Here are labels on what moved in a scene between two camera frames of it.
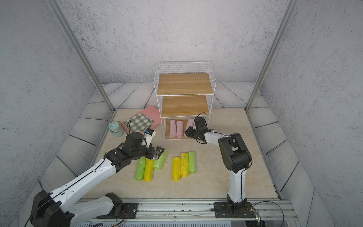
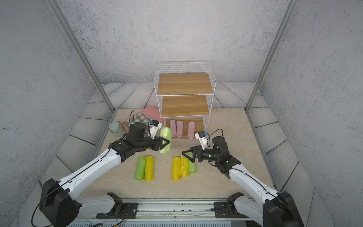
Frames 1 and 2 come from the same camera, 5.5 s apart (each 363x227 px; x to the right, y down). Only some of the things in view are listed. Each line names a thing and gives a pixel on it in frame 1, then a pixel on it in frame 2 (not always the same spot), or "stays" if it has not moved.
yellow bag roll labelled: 184,164 stays
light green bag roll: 159,164 → 166,133
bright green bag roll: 140,169 stays
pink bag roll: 179,126 stays
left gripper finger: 160,151 → 160,140
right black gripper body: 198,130 → 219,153
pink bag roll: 172,128 stays
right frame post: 290,5 stays
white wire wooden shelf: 185,91 stays
